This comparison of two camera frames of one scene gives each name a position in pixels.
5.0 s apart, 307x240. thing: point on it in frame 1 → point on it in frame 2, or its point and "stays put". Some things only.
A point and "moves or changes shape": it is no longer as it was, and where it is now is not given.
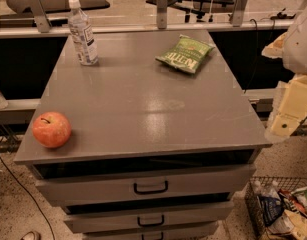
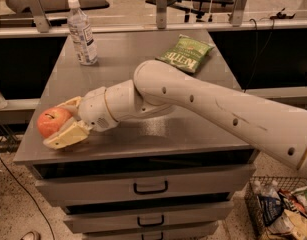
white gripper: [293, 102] → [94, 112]
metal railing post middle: [162, 7] stays put
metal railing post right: [241, 2] stays put
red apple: [51, 129] moves or changes shape
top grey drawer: [146, 185] stays put
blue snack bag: [271, 209] stays put
